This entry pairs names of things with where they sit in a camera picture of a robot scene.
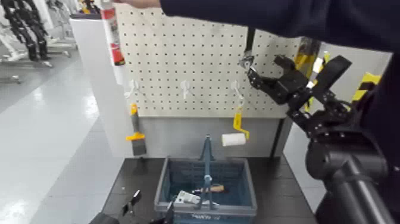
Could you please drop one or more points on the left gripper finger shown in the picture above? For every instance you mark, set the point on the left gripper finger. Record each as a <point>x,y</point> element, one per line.
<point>169,214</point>
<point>132,200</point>

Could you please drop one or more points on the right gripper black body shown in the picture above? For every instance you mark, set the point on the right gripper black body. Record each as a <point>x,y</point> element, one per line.
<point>325,115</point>

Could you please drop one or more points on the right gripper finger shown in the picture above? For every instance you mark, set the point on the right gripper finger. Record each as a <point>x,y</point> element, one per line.
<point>290,70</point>
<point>265,86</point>

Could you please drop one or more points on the black adjustable wrench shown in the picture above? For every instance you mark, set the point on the black adjustable wrench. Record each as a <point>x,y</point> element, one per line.
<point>249,40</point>

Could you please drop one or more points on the red utility knife package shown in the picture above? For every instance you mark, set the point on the red utility knife package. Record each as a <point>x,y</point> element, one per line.
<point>118,54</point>

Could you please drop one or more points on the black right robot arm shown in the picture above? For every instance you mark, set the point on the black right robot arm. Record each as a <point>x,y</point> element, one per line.
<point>353,175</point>

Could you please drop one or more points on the dark sleeved person forearm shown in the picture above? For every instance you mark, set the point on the dark sleeved person forearm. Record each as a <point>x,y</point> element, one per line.
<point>281,18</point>

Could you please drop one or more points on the blue grey folding crate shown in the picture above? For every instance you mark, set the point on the blue grey folding crate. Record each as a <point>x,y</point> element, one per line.
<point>187,175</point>

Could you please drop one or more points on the person hand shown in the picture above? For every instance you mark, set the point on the person hand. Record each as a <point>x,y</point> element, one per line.
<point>140,3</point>

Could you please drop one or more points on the yellow black hazard strip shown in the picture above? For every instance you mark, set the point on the yellow black hazard strip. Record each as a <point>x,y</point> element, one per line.
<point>370,78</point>
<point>310,105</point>

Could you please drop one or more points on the yellow pliers in package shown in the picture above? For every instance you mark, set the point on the yellow pliers in package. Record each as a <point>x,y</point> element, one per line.
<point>307,47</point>

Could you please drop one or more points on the white plastic pegboard hook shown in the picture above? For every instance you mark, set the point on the white plastic pegboard hook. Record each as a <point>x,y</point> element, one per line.
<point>132,85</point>
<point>235,85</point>
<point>185,86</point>

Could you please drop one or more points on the dark clothed person body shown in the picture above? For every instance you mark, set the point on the dark clothed person body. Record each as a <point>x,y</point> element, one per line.
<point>386,103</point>

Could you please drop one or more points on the white pegboard panel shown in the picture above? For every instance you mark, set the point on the white pegboard panel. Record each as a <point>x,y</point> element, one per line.
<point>187,62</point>

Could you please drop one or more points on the white partition panel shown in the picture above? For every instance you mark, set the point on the white partition panel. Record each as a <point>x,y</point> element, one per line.
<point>97,78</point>

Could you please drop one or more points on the yellow black machine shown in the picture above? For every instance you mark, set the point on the yellow black machine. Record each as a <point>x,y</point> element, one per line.
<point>86,6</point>

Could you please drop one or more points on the black humanoid robot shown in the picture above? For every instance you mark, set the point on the black humanoid robot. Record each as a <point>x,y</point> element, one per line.
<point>29,31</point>

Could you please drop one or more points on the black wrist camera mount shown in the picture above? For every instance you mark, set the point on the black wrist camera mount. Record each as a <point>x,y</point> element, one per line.
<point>331,73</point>

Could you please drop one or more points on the black stand post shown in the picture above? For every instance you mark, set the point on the black stand post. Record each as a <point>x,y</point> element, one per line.
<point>279,140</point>

